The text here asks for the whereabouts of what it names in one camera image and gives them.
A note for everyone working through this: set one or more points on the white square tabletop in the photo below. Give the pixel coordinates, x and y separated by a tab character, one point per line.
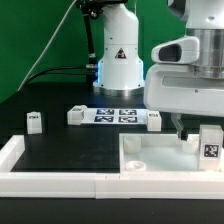
160	152

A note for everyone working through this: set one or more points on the tag marker sheet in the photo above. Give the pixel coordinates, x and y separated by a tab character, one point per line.
117	116

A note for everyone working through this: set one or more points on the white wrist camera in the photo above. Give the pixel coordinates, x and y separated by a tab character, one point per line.
183	50

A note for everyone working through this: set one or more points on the white U-shaped fence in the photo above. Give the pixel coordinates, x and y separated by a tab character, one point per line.
125	185

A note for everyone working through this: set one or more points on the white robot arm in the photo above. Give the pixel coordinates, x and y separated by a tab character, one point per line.
120	70

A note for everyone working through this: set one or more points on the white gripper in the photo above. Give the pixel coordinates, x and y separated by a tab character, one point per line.
175	89

